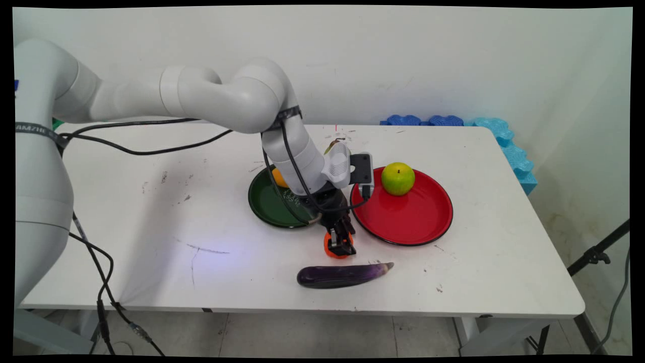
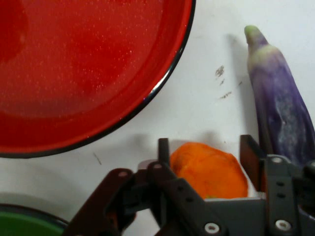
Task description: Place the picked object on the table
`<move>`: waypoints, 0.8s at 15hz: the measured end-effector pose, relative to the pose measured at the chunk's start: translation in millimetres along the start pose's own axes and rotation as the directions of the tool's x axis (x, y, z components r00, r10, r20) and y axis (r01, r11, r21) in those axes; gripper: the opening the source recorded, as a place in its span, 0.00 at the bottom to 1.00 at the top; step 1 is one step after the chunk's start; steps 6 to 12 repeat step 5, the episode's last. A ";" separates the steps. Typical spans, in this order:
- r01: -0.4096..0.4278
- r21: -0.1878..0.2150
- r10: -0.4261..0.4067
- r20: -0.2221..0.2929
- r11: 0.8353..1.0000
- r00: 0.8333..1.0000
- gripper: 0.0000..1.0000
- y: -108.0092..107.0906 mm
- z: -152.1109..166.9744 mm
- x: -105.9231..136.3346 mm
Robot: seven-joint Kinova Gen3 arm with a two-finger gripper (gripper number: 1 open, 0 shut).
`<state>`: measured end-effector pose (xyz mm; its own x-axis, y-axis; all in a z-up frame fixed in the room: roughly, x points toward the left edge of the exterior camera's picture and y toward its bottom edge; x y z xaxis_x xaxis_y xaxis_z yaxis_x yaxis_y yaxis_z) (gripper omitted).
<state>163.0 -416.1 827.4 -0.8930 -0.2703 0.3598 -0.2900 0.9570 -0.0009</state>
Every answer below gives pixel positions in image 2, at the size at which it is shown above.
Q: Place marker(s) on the dark green plate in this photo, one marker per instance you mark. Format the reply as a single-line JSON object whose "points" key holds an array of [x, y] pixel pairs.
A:
{"points": [[24, 223]]}

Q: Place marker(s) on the orange toy tangerine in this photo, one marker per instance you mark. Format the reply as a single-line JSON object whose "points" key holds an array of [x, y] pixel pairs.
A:
{"points": [[209, 172]]}

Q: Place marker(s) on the red plate with black rim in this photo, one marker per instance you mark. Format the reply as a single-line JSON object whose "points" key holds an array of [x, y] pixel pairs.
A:
{"points": [[73, 73]]}

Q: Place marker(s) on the purple toy eggplant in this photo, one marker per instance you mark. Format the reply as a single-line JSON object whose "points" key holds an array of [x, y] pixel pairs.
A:
{"points": [[278, 98]]}

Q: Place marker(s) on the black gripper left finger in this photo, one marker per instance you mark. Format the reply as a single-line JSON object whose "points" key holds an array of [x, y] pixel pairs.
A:
{"points": [[177, 191]]}

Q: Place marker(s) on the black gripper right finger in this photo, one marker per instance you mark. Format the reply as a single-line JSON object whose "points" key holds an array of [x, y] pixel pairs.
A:
{"points": [[278, 186]]}

